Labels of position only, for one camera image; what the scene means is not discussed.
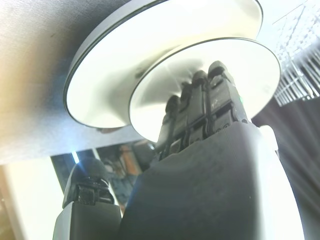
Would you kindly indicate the white robot column blue strip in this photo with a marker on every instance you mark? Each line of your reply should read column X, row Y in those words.
column 25, row 195

